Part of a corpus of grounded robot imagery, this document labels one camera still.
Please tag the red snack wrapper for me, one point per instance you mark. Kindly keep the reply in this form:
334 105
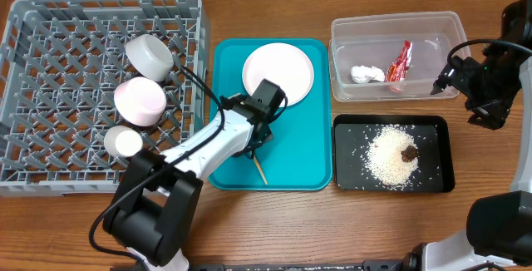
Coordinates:
397 71

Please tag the black plastic tray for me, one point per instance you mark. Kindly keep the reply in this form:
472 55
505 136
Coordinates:
343 123

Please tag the teal plastic serving tray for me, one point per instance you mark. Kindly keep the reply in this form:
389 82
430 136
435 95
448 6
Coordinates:
299 157

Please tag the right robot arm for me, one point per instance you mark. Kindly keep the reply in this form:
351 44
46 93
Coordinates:
497 234

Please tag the wooden chopstick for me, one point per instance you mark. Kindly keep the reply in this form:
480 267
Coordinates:
260 170

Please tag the small pink plate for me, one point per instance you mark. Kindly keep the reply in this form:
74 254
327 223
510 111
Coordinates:
140 101

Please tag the clear plastic wrap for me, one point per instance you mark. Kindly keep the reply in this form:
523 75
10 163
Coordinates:
363 74

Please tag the clear plastic waste bin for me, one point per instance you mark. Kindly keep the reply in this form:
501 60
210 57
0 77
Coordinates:
377 41

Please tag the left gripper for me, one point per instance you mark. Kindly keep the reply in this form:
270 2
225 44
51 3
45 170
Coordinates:
253 149

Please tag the large white round plate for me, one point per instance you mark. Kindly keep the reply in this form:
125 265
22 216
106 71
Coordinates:
282 64

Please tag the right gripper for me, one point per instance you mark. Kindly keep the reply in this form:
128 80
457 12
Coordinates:
450 76

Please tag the grey round bowl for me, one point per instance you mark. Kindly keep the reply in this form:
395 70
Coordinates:
150 57

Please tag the grey plastic dish rack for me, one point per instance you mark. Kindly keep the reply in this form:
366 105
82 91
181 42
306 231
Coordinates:
61 61

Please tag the white plastic cup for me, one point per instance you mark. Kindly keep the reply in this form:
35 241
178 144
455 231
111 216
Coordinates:
122 141

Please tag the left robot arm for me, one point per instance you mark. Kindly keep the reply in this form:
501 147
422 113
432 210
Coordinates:
153 207

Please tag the white rice pile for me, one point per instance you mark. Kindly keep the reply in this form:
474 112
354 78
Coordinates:
376 153

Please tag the brown food scrap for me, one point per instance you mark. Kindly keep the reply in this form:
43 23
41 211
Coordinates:
409 154

